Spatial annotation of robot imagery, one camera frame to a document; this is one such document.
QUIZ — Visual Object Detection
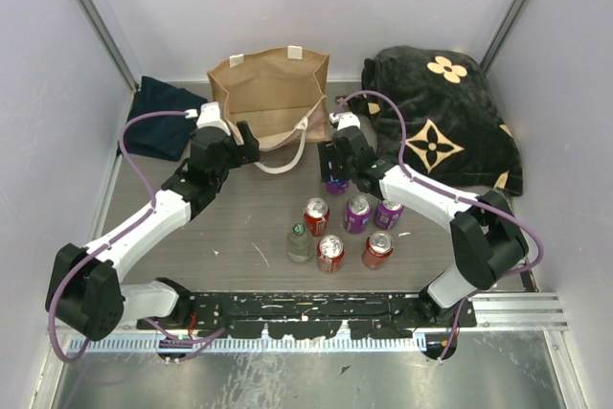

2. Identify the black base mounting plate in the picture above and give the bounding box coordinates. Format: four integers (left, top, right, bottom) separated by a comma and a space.
159, 291, 454, 340

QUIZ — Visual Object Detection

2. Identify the purple Fanta can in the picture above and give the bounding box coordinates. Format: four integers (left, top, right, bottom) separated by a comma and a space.
343, 194, 373, 234
374, 200, 404, 230
325, 180, 350, 196

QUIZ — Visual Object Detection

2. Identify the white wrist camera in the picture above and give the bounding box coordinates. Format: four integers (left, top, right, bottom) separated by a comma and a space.
329, 112, 361, 130
185, 102, 230, 135

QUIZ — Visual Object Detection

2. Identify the black floral plush blanket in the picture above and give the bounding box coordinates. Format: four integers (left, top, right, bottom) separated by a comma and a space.
350, 45, 523, 196

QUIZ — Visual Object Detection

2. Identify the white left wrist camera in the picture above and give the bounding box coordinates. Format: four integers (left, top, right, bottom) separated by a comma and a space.
185, 102, 230, 135

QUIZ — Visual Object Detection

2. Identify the tan burlap canvas bag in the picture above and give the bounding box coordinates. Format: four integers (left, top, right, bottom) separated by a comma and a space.
207, 45, 329, 174

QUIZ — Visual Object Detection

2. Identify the dark navy folded cloth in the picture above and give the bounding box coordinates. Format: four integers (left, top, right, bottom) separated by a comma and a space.
122, 76, 208, 162

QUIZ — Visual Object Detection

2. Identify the green cap glass bottle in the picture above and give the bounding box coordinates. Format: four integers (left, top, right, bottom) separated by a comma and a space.
286, 223, 313, 263

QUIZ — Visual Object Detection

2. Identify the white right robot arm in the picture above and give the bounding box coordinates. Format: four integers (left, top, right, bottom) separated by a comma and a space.
317, 125, 529, 327

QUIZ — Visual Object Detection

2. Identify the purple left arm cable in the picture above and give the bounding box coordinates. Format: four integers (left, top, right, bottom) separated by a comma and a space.
47, 109, 226, 363

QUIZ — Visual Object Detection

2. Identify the red Coke can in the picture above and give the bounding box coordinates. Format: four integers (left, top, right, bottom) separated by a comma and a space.
304, 197, 329, 237
317, 235, 345, 274
361, 231, 394, 269

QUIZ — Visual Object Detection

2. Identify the aluminium frame rail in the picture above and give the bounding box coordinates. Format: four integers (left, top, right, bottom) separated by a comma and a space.
77, 0, 142, 90

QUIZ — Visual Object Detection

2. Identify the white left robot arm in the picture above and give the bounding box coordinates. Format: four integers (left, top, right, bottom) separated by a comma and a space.
45, 121, 260, 341

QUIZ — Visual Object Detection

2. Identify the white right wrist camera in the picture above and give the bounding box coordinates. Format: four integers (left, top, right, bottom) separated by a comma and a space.
329, 112, 361, 130

